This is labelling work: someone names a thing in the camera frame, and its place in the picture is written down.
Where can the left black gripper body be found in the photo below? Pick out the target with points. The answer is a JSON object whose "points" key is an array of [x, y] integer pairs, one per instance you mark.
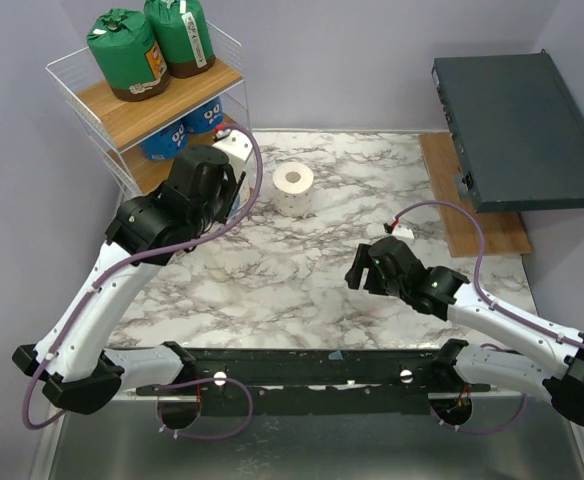
{"points": [[220, 209]]}

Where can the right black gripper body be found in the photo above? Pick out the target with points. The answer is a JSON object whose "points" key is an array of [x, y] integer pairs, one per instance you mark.
{"points": [[368, 273]]}

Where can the blue roll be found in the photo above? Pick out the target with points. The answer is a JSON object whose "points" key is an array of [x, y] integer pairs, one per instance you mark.
{"points": [[243, 195], [204, 118], [165, 144]]}

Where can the white wire wooden shelf unit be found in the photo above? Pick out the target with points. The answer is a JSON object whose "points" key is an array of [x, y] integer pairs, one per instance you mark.
{"points": [[116, 128]]}

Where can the white patterned roll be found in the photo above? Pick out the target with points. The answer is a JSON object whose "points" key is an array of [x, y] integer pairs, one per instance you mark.
{"points": [[293, 189]]}

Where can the green roll white label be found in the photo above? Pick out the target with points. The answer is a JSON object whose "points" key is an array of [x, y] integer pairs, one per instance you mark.
{"points": [[182, 33]]}

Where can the green roll orange label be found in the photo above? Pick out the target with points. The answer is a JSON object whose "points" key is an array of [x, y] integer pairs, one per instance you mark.
{"points": [[125, 49]]}

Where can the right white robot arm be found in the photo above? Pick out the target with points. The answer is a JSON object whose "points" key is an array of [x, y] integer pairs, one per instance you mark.
{"points": [[540, 358]]}

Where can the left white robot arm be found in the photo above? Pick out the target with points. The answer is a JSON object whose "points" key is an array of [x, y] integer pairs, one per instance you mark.
{"points": [[144, 229]]}

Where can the dark teal metal box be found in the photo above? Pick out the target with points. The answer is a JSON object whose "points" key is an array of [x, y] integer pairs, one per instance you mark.
{"points": [[517, 131]]}

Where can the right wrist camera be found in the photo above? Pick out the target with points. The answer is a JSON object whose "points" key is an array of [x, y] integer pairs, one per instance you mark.
{"points": [[395, 229]]}

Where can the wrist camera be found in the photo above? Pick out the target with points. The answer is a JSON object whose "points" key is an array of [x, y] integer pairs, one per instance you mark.
{"points": [[395, 229], [235, 144]]}

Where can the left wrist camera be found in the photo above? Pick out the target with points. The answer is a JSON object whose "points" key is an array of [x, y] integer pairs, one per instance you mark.
{"points": [[235, 144]]}

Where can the black mounting rail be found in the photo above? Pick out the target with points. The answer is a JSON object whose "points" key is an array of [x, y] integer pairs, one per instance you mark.
{"points": [[238, 382]]}

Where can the aluminium extrusion rail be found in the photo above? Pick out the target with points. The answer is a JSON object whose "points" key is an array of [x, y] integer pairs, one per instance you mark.
{"points": [[69, 360]]}

